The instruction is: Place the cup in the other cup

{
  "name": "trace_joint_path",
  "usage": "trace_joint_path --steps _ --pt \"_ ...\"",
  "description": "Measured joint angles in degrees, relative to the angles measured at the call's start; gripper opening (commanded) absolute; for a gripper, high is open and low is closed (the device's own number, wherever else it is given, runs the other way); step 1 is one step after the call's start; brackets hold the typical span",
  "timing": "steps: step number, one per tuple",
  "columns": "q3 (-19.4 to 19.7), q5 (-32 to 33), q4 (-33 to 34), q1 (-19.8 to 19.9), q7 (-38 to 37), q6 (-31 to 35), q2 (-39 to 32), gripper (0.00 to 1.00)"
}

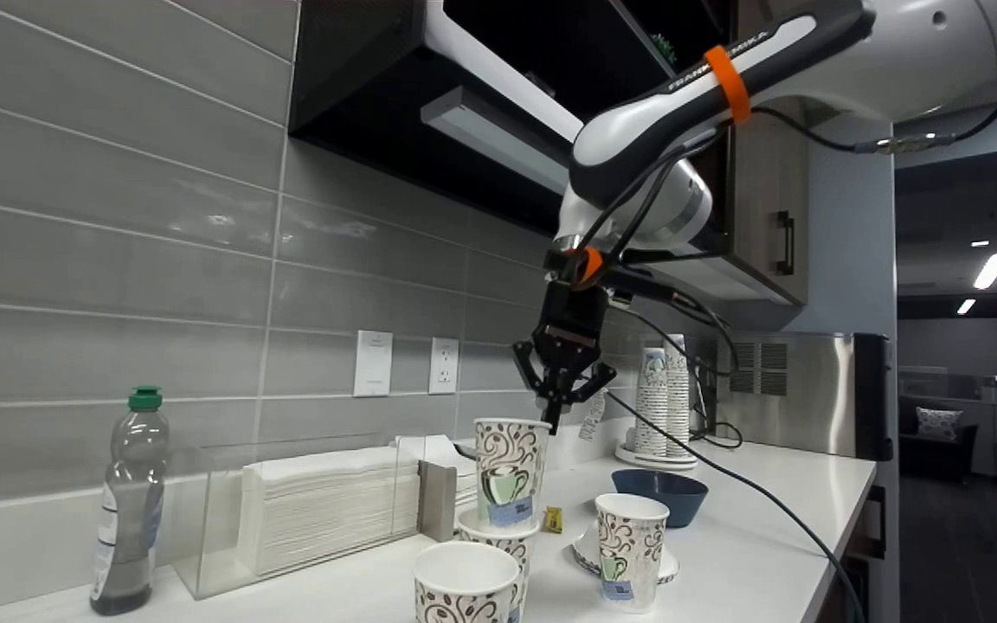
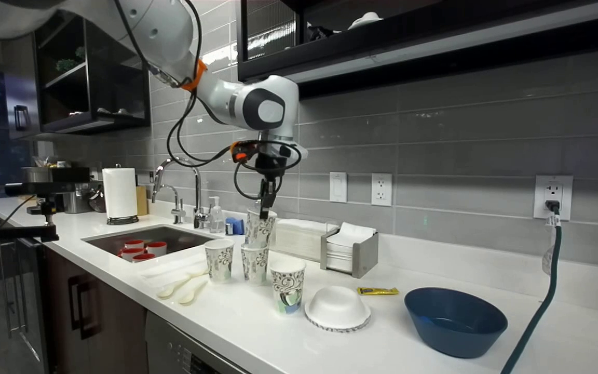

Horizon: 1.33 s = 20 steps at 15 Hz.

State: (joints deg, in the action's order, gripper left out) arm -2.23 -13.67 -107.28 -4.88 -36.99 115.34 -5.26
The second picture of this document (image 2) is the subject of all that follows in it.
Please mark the blue bowl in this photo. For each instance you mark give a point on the blue bowl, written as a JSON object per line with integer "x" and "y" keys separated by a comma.
{"x": 449, "y": 327}

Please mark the white dish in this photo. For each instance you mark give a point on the white dish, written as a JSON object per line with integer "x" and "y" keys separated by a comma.
{"x": 365, "y": 19}

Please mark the camera on mount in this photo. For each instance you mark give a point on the camera on mount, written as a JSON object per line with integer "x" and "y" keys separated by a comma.
{"x": 50, "y": 187}

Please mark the yellow sachet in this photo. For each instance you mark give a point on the yellow sachet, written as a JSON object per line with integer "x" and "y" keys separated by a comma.
{"x": 378, "y": 291}

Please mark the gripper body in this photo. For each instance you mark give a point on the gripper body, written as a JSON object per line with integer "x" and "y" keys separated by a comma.
{"x": 271, "y": 165}

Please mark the stack of white napkins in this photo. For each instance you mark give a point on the stack of white napkins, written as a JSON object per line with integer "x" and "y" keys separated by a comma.
{"x": 348, "y": 236}

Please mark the brown cabinet door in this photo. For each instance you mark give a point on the brown cabinet door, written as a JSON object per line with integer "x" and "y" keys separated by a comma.
{"x": 117, "y": 332}

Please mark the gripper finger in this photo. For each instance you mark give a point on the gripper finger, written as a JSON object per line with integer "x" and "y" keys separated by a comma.
{"x": 263, "y": 200}
{"x": 273, "y": 193}

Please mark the clear soap dispenser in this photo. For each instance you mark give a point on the clear soap dispenser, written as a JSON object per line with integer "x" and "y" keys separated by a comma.
{"x": 216, "y": 218}

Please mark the packet of white plastic spoons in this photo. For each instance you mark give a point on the packet of white plastic spoons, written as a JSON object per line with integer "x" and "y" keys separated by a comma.
{"x": 177, "y": 278}

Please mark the white switch plate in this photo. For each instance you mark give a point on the white switch plate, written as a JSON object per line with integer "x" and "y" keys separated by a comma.
{"x": 338, "y": 187}

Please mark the white wall socket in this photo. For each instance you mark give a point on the white wall socket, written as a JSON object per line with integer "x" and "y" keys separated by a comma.
{"x": 381, "y": 189}
{"x": 543, "y": 197}

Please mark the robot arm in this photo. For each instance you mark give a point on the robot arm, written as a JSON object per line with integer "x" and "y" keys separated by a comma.
{"x": 166, "y": 31}

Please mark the dark open wall shelf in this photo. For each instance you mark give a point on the dark open wall shelf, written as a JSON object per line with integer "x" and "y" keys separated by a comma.
{"x": 91, "y": 78}

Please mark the steel pot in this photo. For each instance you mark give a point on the steel pot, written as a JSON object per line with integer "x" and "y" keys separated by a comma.
{"x": 78, "y": 200}

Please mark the stack of folded paper towels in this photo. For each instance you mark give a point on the stack of folded paper towels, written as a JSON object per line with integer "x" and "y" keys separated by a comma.
{"x": 299, "y": 239}

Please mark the green plant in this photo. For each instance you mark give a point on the green plant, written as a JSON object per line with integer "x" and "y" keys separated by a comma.
{"x": 64, "y": 64}

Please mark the white paper bowl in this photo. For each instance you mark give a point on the white paper bowl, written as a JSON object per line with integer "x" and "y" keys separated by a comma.
{"x": 337, "y": 309}

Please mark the paper towel roll on holder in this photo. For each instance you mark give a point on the paper towel roll on holder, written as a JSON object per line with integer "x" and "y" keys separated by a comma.
{"x": 120, "y": 195}

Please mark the tall chrome tap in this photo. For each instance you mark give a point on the tall chrome tap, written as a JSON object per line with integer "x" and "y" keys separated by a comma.
{"x": 196, "y": 192}

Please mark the steel dishwasher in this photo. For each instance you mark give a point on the steel dishwasher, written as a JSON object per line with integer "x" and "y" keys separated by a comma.
{"x": 174, "y": 348}

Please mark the steel sink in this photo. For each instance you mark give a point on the steel sink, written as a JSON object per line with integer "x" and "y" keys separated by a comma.
{"x": 174, "y": 236}

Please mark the red and white mug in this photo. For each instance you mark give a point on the red and white mug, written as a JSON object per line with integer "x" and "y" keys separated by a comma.
{"x": 157, "y": 249}
{"x": 144, "y": 257}
{"x": 131, "y": 253}
{"x": 134, "y": 243}

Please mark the blue sponge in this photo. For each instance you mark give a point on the blue sponge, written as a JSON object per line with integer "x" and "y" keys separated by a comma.
{"x": 235, "y": 226}

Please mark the grey napkin holder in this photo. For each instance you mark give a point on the grey napkin holder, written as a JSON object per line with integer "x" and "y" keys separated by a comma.
{"x": 364, "y": 257}

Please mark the small chrome tap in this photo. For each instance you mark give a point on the small chrome tap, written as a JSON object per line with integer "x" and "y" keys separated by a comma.
{"x": 177, "y": 208}

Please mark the patterned paper cup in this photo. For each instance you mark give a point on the patterned paper cup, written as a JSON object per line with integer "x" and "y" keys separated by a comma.
{"x": 255, "y": 265}
{"x": 287, "y": 288}
{"x": 259, "y": 231}
{"x": 219, "y": 262}

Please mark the dark wall cabinet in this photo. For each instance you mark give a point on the dark wall cabinet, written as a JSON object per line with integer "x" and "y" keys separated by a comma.
{"x": 434, "y": 36}

